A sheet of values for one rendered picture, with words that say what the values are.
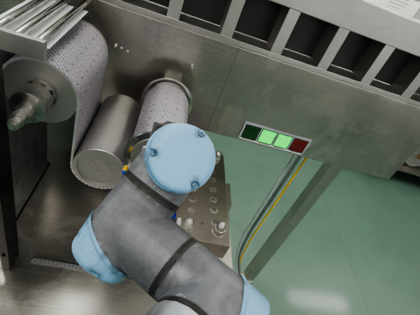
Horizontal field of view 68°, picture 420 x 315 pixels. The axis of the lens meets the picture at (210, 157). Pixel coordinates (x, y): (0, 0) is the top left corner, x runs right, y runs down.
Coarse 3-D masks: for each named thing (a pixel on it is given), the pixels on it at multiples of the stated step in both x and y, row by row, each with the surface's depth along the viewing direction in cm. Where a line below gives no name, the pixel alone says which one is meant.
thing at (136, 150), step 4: (164, 84) 87; (168, 84) 87; (144, 140) 67; (148, 140) 67; (136, 144) 68; (140, 144) 68; (144, 144) 68; (132, 148) 69; (136, 148) 68; (140, 148) 68; (132, 152) 69; (136, 152) 69; (132, 156) 70; (136, 156) 70; (132, 160) 71
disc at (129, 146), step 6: (144, 132) 66; (150, 132) 66; (132, 138) 67; (138, 138) 67; (144, 138) 67; (126, 144) 68; (132, 144) 68; (126, 150) 69; (126, 156) 70; (126, 162) 71
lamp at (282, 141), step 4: (280, 136) 107; (284, 136) 107; (288, 136) 107; (276, 140) 108; (280, 140) 108; (284, 140) 108; (288, 140) 108; (276, 144) 109; (280, 144) 109; (284, 144) 109; (288, 144) 109
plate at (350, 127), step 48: (0, 0) 80; (96, 0) 80; (144, 48) 88; (192, 48) 88; (240, 48) 88; (192, 96) 98; (240, 96) 98; (288, 96) 98; (336, 96) 98; (384, 96) 99; (336, 144) 111; (384, 144) 111
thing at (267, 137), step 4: (264, 132) 106; (268, 132) 106; (272, 132) 106; (260, 136) 107; (264, 136) 107; (268, 136) 107; (272, 136) 107; (260, 140) 108; (264, 140) 108; (268, 140) 108; (272, 140) 108
